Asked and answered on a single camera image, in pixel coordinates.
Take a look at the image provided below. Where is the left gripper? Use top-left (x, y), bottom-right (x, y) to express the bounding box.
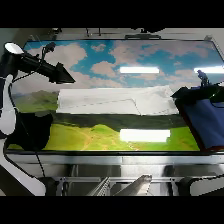
top-left (41, 61), bottom-right (69, 85)

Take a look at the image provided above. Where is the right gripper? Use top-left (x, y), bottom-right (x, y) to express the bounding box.
top-left (188, 85), bottom-right (218, 100)

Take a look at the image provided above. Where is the blue garment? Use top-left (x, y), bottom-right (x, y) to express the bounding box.
top-left (179, 97), bottom-right (224, 150)

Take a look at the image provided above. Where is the black garment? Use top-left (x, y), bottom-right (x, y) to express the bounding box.
top-left (7, 111), bottom-right (55, 152)

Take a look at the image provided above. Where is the white garment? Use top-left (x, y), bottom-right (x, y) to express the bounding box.
top-left (55, 85), bottom-right (180, 116)

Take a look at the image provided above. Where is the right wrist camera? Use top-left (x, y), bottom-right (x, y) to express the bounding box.
top-left (196, 69), bottom-right (210, 88)

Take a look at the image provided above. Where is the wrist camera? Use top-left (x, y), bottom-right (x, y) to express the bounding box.
top-left (42, 41), bottom-right (57, 58)
top-left (196, 69), bottom-right (210, 88)

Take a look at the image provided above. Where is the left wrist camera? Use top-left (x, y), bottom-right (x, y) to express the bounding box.
top-left (42, 41), bottom-right (57, 58)

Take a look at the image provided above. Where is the black cable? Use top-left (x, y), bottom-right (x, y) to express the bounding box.
top-left (32, 149), bottom-right (47, 178)

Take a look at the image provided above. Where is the silver frame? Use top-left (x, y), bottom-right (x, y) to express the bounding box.
top-left (0, 150), bottom-right (224, 197)

